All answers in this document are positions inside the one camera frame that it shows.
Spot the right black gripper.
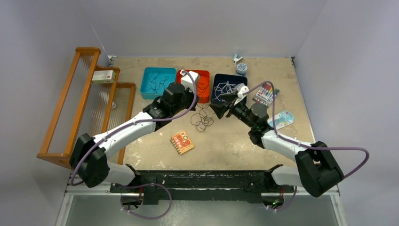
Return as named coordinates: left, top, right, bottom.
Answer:
left=210, top=93, right=256, bottom=129

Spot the white thin cable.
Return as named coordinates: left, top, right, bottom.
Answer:
left=214, top=81, right=239, bottom=102

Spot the dark cable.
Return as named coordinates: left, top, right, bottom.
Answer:
left=190, top=103, right=215, bottom=133

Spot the black thin cable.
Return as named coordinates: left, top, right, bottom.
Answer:
left=144, top=73, right=170, bottom=94

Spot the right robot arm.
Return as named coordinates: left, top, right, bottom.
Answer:
left=210, top=103, right=344, bottom=197

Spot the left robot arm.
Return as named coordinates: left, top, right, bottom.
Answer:
left=69, top=83, right=198, bottom=193

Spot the dark blue plastic bin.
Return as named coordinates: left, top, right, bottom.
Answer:
left=210, top=73, right=247, bottom=104

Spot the orange plastic bin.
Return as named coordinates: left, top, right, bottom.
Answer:
left=187, top=69, right=210, bottom=104

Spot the blue white tape roll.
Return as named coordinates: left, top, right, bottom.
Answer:
left=236, top=63, right=248, bottom=77

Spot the colour marker pack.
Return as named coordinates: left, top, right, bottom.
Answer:
left=252, top=83, right=279, bottom=107

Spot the small grey clip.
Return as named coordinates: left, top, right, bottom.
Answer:
left=233, top=54, right=243, bottom=64

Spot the blue packaged tool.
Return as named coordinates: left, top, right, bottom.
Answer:
left=268, top=111, right=295, bottom=130

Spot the teal plastic bin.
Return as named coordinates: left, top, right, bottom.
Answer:
left=140, top=67, right=177, bottom=100

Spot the white red small box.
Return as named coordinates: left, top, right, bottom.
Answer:
left=91, top=70, right=116, bottom=84

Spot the wooden rack shelf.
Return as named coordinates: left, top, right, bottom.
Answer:
left=37, top=47, right=136, bottom=169

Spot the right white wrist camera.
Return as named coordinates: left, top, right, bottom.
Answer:
left=234, top=83, right=249, bottom=105

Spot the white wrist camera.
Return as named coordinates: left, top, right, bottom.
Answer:
left=180, top=70, right=200, bottom=91
left=234, top=83, right=249, bottom=105

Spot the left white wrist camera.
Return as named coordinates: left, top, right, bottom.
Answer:
left=180, top=70, right=200, bottom=91

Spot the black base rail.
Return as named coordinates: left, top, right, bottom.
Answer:
left=112, top=170, right=294, bottom=205

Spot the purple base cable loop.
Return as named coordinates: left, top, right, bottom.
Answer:
left=120, top=182, right=174, bottom=220

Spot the aluminium frame rail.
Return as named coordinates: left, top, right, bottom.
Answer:
left=64, top=174, right=340, bottom=199

